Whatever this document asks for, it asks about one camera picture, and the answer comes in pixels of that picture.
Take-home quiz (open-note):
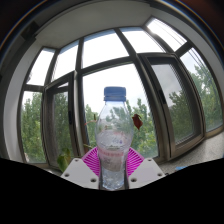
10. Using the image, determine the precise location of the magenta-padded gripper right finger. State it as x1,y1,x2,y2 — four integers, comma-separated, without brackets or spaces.
124,147,166,191

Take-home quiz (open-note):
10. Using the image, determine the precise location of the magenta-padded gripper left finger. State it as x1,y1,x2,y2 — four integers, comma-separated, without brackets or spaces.
60,146,101,190

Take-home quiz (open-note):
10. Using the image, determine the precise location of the clear blue-capped water bottle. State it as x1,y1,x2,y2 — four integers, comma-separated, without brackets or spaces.
94,86,135,191

